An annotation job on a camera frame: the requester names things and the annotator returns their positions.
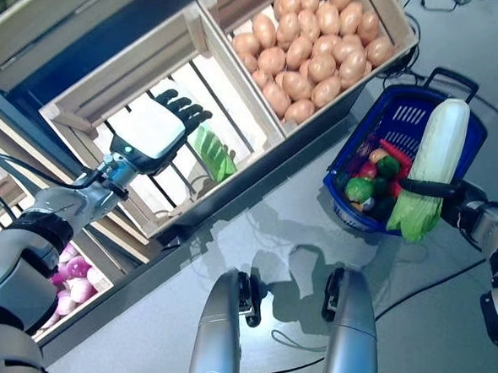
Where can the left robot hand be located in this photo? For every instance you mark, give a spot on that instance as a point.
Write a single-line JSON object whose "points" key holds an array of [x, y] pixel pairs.
{"points": [[151, 125]]}

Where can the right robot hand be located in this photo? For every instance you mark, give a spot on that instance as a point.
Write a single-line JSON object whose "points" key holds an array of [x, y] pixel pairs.
{"points": [[455, 195]]}

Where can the toy napa cabbage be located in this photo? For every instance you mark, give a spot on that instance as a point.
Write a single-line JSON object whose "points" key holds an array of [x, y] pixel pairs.
{"points": [[213, 150], [442, 139]]}

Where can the blue plastic shopping basket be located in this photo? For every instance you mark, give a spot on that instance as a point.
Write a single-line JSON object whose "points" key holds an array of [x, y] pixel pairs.
{"points": [[345, 205]]}

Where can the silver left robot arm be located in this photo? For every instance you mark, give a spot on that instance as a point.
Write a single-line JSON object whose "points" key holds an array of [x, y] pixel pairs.
{"points": [[7, 264]]}

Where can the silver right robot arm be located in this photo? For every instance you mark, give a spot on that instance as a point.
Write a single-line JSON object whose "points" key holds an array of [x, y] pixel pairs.
{"points": [[492, 222]]}

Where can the white-slatted wooden crate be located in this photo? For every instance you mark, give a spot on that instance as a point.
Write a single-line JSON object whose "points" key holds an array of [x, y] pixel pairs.
{"points": [[125, 73]]}

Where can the red toy tomato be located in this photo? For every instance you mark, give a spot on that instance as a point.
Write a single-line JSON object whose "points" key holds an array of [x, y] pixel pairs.
{"points": [[394, 188], [367, 170]]}

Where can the dark green toy pepper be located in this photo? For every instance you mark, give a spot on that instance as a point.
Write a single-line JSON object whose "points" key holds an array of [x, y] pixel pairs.
{"points": [[383, 206]]}

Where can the green toy bell pepper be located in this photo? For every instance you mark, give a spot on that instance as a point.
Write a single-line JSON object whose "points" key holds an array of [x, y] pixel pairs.
{"points": [[387, 166], [379, 186]]}

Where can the beige toy onion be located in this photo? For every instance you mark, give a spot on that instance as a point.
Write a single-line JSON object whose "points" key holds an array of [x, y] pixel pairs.
{"points": [[378, 155]]}

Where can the white toy garlic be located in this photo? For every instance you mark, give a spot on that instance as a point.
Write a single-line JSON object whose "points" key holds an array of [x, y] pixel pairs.
{"points": [[368, 204]]}

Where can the round green toy cabbage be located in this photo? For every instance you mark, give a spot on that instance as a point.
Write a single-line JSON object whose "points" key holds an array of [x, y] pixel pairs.
{"points": [[359, 188]]}

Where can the purple toy eggplant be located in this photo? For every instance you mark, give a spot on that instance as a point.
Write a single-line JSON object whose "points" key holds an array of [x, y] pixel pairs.
{"points": [[363, 150]]}

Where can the wooden pumpkin crate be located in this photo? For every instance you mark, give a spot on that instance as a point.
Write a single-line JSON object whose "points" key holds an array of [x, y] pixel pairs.
{"points": [[73, 19]]}

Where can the silver right robot leg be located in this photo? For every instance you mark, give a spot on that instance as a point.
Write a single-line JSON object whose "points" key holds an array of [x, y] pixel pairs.
{"points": [[352, 328]]}

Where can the silver robot leg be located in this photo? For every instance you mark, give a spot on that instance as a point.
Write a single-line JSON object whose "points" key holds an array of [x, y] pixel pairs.
{"points": [[352, 328], [219, 332]]}

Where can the wooden potato crate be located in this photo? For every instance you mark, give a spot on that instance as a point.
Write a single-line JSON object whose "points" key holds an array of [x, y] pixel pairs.
{"points": [[394, 22]]}

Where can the wooden purple onion crate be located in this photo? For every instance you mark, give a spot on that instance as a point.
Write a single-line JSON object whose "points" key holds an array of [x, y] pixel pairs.
{"points": [[85, 312]]}

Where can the silver left robot leg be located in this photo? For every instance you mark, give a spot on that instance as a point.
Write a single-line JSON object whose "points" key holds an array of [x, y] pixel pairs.
{"points": [[219, 332]]}

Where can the wooden display stand dark frame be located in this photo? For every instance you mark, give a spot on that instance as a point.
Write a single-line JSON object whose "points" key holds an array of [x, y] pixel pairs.
{"points": [[213, 209]]}

